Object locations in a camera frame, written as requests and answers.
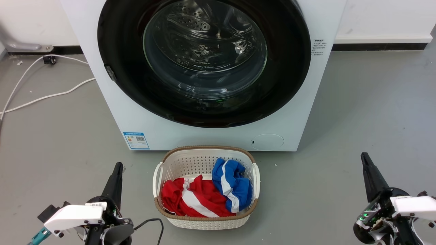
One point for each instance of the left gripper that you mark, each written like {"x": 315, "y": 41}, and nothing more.
{"x": 115, "y": 231}

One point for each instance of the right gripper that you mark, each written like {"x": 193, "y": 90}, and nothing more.
{"x": 376, "y": 221}

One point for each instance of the white front-load washing machine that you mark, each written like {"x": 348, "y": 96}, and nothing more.
{"x": 211, "y": 136}

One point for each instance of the round black glass washer door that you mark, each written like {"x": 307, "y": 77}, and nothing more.
{"x": 286, "y": 68}

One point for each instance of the blue energy label sticker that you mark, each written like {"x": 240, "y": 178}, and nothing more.
{"x": 136, "y": 140}

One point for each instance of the white woven laundry basket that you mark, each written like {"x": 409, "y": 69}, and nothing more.
{"x": 190, "y": 160}

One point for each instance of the red and white garment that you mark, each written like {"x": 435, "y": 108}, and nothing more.
{"x": 201, "y": 200}

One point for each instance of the round white filter cover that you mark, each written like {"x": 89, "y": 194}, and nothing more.
{"x": 267, "y": 142}

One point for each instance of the blue and white garment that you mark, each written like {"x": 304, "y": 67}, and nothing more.
{"x": 235, "y": 183}

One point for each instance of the small black plug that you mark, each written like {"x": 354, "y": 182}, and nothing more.
{"x": 49, "y": 60}

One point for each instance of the grey drain pipe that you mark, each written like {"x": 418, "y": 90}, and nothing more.
{"x": 24, "y": 46}

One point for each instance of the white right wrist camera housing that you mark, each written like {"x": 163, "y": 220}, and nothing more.
{"x": 414, "y": 206}

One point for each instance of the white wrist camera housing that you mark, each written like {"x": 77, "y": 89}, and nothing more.
{"x": 73, "y": 216}
{"x": 414, "y": 206}

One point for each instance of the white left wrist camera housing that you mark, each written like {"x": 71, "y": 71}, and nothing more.
{"x": 73, "y": 216}

